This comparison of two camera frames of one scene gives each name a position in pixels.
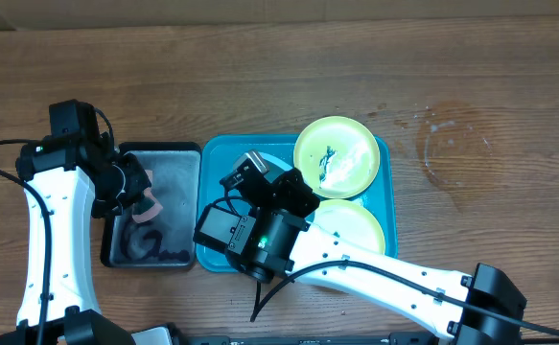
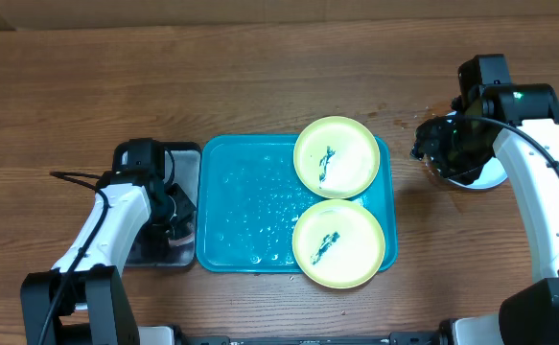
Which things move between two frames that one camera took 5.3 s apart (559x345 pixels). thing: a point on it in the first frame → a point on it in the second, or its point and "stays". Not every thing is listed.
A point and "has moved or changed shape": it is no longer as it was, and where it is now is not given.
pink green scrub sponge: (150, 206) has moved or changed shape
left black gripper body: (123, 188) → (177, 211)
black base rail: (404, 338) stays
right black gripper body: (296, 193) → (432, 142)
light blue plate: (274, 166) → (490, 174)
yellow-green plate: (337, 155) stays
